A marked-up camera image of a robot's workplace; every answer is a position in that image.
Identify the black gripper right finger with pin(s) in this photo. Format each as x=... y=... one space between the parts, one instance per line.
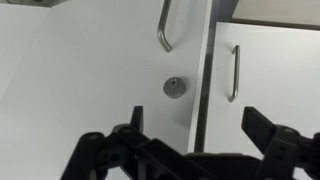
x=286 y=153

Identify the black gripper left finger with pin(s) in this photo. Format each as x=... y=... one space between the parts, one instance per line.
x=133 y=156

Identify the white cabinet door with lock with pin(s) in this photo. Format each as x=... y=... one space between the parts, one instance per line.
x=83 y=73

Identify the narrow white cabinet door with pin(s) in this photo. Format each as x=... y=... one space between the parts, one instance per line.
x=276 y=76

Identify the grey round keyhole lock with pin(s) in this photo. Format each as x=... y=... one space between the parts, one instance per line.
x=174 y=87

